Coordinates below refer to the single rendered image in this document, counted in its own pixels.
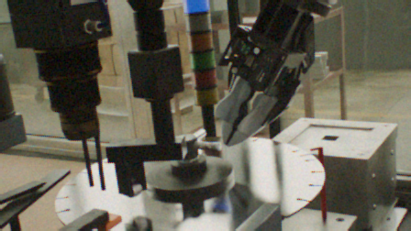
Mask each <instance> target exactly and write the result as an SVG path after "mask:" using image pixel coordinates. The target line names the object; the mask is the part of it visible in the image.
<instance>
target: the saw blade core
mask: <svg viewBox="0 0 411 231"><path fill-rule="evenodd" d="M198 141H205V142H216V143H221V144H222V149H221V150H202V149H199V150H198V152H199V154H203V155H205V156H212V157H217V158H221V159H224V160H227V161H229V162H231V164H232V165H233V172H234V176H233V180H231V181H230V182H229V183H228V184H227V185H225V186H224V187H223V188H220V189H219V190H215V191H213V192H209V193H204V194H200V195H194V196H188V197H168V196H163V195H158V194H156V193H153V192H150V191H149V190H146V191H143V190H142V193H140V194H139V195H138V196H136V197H135V198H128V197H127V196H124V195H122V194H120V193H118V188H117V176H116V173H115V164H108V163H107V160H106V159H105V160H103V169H104V173H105V182H106V191H101V188H100V179H99V174H98V166H97V163H96V164H94V165H93V166H91V167H92V171H93V178H94V187H90V186H89V182H88V176H87V172H86V169H85V170H83V171H81V172H79V174H76V175H75V176H74V177H72V179H71V180H70V181H68V182H66V184H65V186H63V187H62V189H61V190H60V192H58V195H57V197H56V201H55V211H56V215H57V216H58V218H59V220H60V221H61V223H62V224H63V225H64V226H66V225H68V224H69V223H70V222H71V221H73V220H75V219H76V218H78V217H80V216H82V215H84V214H86V212H89V211H90V210H92V209H93V208H98V209H102V210H108V212H109V213H110V214H116V215H122V223H120V224H118V225H116V226H115V227H113V228H112V229H111V230H109V231H236V229H238V227H239V226H241V225H242V224H243V223H244V222H245V221H246V220H247V219H248V218H249V217H251V216H252V215H253V214H254V213H255V212H256V211H257V209H259V208H260V207H261V206H262V205H263V204H265V203H267V202H269V203H273V204H279V205H280V206H281V219H282V221H283V220H284V218H288V217H291V215H294V214H296V213H298V212H300V210H303V209H304V208H305V207H307V206H308V205H309V203H311V202H312V201H313V200H314V199H315V198H317V196H318V195H319V193H320V191H321V190H322V187H323V186H324V181H325V172H324V169H323V167H322V164H320V162H319V161H318V160H317V159H316V158H315V157H314V156H312V155H308V156H304V157H300V156H298V155H305V154H308V152H306V151H305V150H302V149H301V148H298V147H294V146H292V145H288V144H286V143H282V142H279V141H276V140H269V139H266V138H256V137H250V138H248V139H247V140H245V141H244V142H243V143H239V144H238V145H235V146H233V147H227V145H224V143H223V139H222V137H206V140H205V137H203V138H200V139H199V140H198ZM298 200H299V201H298Z"/></svg>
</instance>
